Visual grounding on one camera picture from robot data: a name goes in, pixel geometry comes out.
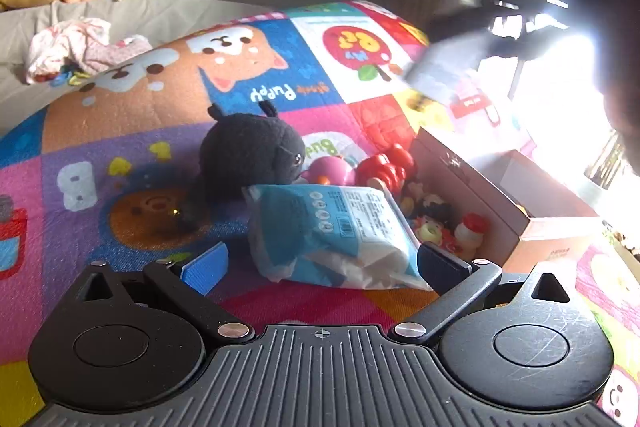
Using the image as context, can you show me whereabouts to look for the pink white clothes pile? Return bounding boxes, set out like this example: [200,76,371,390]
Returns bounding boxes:
[25,18,153,86]

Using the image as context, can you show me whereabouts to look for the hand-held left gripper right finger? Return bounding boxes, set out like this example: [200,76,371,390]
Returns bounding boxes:
[389,243,576,349]

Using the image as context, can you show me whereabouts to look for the grey sofa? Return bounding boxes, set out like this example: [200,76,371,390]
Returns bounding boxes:
[0,0,281,135]

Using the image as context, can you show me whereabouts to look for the pale grey object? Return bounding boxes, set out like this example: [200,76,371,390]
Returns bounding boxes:
[404,31,493,105]

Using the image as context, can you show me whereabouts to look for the red plastic toy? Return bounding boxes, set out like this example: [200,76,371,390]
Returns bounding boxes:
[357,143,416,195]

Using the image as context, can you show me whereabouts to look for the blue white tissue packet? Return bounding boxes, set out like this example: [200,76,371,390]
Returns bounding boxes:
[242,183,433,292]

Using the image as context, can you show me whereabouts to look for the white red-capped figurine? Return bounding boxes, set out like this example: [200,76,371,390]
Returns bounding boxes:
[454,213,492,255]

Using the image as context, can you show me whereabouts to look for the pink ball toy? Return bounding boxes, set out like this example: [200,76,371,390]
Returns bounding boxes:
[302,156,357,186]

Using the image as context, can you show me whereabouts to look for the yellow red small figurine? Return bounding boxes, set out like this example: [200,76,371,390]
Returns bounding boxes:
[414,216,453,250]

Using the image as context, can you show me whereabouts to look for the colourful printed play mat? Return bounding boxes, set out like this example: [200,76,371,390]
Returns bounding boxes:
[0,0,640,427]

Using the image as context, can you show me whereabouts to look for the black plush toy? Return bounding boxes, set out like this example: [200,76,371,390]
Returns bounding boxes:
[181,99,307,228]

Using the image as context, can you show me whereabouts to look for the pink cardboard box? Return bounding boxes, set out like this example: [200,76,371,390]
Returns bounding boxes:
[409,127,603,275]

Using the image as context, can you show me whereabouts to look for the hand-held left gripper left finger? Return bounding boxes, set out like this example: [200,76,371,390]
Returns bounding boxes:
[75,241,257,344]

